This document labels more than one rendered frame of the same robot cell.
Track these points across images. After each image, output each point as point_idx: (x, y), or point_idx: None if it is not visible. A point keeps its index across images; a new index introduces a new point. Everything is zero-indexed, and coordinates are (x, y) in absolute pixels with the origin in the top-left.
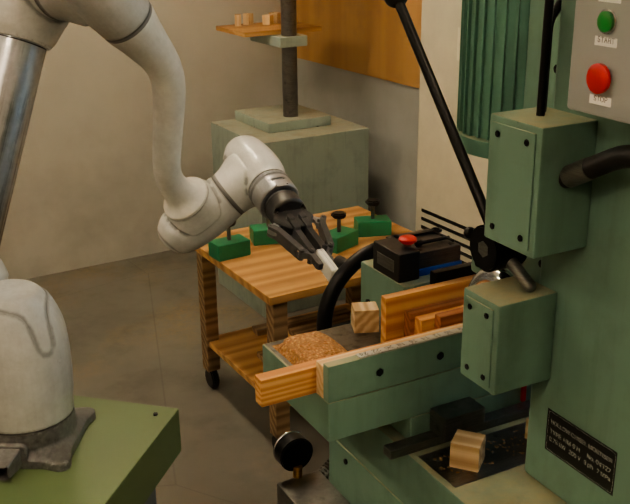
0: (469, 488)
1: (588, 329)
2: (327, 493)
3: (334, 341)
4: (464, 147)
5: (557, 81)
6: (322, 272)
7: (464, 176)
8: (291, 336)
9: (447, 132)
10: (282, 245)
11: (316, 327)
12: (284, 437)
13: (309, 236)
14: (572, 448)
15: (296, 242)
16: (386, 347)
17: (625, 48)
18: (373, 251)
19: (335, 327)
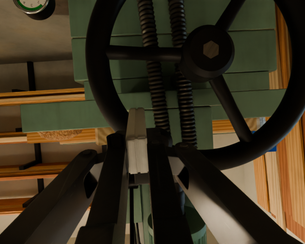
0: None
1: None
2: (63, 2)
3: (75, 135)
4: (147, 224)
5: (143, 227)
6: (128, 122)
7: (129, 209)
8: (47, 138)
9: (129, 230)
10: (22, 216)
11: (85, 60)
12: (26, 13)
13: (152, 220)
14: None
15: (82, 208)
16: (94, 142)
17: None
18: (134, 175)
19: (83, 129)
